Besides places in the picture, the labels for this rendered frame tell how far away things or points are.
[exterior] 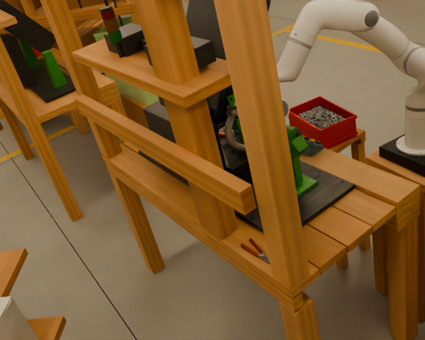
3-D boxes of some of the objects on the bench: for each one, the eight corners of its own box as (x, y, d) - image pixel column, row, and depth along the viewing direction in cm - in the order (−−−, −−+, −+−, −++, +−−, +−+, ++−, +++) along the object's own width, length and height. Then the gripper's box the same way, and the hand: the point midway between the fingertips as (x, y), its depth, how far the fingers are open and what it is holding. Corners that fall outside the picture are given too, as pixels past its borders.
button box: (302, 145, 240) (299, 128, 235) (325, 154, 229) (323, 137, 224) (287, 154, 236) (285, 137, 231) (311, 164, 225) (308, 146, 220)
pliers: (240, 246, 187) (239, 243, 187) (251, 239, 189) (250, 237, 188) (265, 268, 175) (264, 265, 174) (276, 260, 177) (276, 258, 176)
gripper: (237, 112, 187) (212, 115, 203) (270, 127, 195) (243, 128, 211) (243, 94, 188) (217, 97, 204) (275, 109, 196) (248, 112, 212)
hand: (233, 113), depth 206 cm, fingers closed on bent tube, 3 cm apart
